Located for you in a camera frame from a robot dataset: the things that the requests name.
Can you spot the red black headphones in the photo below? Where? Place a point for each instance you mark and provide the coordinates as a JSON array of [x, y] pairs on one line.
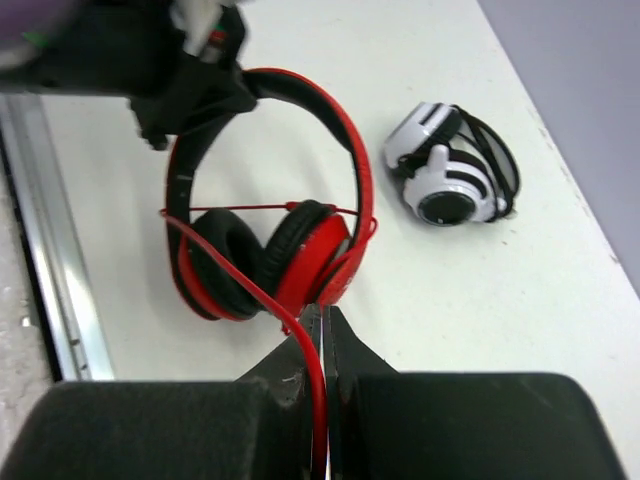
[[218, 264]]

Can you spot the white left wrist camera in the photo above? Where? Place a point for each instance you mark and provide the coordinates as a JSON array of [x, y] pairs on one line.
[[198, 20]]

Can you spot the white black headphones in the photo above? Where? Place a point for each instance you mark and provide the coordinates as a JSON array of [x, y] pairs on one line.
[[450, 167]]

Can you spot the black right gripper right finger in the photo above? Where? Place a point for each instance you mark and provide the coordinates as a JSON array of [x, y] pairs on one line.
[[388, 424]]

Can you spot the aluminium table edge rail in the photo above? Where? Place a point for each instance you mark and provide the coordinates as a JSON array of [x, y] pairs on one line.
[[62, 279]]

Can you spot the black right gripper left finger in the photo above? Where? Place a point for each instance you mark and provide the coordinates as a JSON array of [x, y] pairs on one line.
[[256, 427]]

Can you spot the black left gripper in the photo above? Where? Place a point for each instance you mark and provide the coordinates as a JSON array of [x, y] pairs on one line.
[[126, 49]]

